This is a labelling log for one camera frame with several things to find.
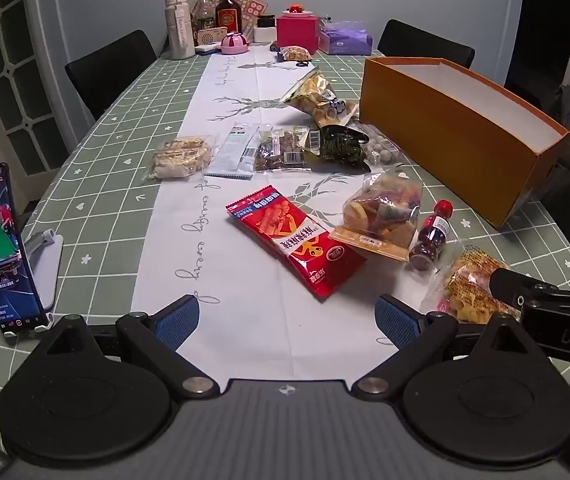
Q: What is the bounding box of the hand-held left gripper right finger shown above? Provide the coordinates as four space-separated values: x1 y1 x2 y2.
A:
352 295 533 400

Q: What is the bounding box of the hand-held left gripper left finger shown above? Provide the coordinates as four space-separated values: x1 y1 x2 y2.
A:
45 295 218 400

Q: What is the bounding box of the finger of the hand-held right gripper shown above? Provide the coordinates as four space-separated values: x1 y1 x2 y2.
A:
489 267 570 311

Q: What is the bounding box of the yellow crisps bag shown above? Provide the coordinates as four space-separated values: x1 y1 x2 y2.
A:
422 245 523 326

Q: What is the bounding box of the small red-capped bottle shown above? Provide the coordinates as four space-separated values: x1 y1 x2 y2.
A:
409 199 454 271

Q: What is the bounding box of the mixed vegetable chips bag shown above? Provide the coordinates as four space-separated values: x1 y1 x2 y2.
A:
328 170 425 263

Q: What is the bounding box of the red snack packet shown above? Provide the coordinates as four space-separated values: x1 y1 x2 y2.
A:
225 186 368 300

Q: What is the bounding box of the clear peanut bag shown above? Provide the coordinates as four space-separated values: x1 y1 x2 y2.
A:
142 135 215 182

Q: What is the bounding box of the clear packet of white balls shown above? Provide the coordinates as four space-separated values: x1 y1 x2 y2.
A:
360 124 413 168

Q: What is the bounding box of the orange cardboard box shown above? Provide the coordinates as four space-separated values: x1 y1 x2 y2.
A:
359 56 570 229

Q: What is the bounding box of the white grey snack packet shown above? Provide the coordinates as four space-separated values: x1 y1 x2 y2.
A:
205 124 262 180

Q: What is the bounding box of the dark green seaweed packet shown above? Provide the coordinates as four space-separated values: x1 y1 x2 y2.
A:
305 124 372 173

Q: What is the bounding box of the brown nut packet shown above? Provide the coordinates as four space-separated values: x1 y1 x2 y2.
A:
252 125 313 173

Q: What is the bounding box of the white phone stand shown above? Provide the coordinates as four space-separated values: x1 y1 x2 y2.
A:
2 229 63 333

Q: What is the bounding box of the smartphone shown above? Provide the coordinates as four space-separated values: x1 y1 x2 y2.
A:
0 162 46 343

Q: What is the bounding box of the black chair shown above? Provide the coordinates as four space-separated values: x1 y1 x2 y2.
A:
64 29 158 122
377 19 476 68

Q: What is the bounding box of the pink round lidded box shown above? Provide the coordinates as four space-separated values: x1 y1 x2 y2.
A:
220 31 251 56

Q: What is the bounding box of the purple tissue pack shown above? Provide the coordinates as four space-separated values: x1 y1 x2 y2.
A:
319 20 372 56

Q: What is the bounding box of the small clear snack bag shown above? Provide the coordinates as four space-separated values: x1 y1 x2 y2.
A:
277 46 312 63

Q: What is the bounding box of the wooden radio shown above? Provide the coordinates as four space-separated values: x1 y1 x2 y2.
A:
196 26 226 47

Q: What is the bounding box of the white glass-paned door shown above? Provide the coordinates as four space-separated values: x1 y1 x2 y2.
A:
0 0 73 196

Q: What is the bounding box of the white water bottle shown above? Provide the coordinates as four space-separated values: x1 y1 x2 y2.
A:
164 0 197 61

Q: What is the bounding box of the pink cube box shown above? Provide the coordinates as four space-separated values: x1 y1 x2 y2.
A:
276 15 321 56

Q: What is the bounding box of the clear plastic bottle green label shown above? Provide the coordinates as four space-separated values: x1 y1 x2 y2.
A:
192 0 216 46

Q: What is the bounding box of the brown liquor bottle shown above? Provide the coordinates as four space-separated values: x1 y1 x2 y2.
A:
215 0 242 43

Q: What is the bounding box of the pink dotted card board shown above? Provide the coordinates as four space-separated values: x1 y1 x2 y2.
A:
232 0 268 41

